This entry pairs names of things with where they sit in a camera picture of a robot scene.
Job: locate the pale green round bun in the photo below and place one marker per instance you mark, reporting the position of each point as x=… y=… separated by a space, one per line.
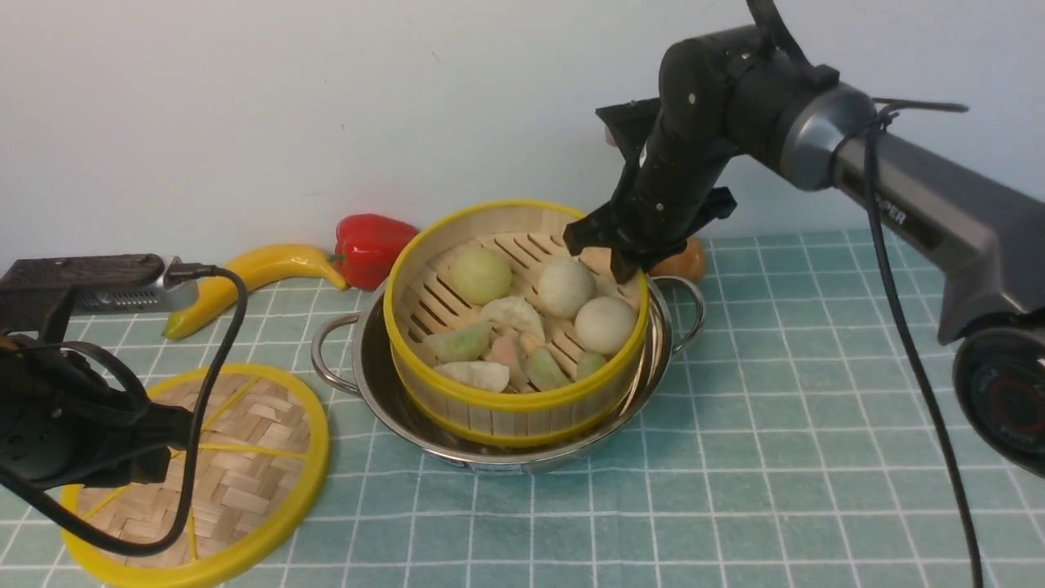
x=480 y=275

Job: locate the white dumpling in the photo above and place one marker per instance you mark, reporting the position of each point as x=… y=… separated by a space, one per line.
x=480 y=375
x=517 y=313

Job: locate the white round bun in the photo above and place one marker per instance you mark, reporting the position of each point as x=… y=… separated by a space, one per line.
x=564 y=286
x=604 y=324

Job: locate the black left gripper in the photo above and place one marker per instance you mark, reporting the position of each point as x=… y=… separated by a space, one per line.
x=74 y=414

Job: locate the white dumpling front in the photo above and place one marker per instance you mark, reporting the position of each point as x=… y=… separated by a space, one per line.
x=480 y=375

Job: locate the stainless steel pot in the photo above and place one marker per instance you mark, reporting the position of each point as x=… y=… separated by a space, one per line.
x=375 y=381

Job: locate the small green dumpling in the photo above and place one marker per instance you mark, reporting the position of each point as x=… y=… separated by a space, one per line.
x=589 y=363

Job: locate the green dumpling front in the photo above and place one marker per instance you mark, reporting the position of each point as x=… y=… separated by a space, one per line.
x=543 y=372

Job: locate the red bell pepper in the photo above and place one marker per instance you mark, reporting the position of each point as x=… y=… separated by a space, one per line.
x=367 y=247

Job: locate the yellow rimmed bamboo steamer basket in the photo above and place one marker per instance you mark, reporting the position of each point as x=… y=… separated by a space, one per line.
x=419 y=300

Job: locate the brown potato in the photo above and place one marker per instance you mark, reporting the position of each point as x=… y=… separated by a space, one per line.
x=691 y=264

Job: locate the green checkered tablecloth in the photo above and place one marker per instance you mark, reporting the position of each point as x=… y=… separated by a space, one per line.
x=788 y=447

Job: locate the yellow banana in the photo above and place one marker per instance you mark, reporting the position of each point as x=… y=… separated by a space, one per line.
x=257 y=268

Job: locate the woven bamboo steamer lid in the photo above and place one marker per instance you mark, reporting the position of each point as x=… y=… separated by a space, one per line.
x=262 y=462

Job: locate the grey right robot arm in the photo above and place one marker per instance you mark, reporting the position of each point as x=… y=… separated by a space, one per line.
x=749 y=92

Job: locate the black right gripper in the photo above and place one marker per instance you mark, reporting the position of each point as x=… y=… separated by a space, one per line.
x=671 y=193

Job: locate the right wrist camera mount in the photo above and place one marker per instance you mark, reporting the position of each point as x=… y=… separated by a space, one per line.
x=629 y=125

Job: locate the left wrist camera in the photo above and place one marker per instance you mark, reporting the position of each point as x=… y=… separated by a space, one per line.
x=104 y=285

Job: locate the pink dumpling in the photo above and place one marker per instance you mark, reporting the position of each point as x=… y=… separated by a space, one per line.
x=507 y=350

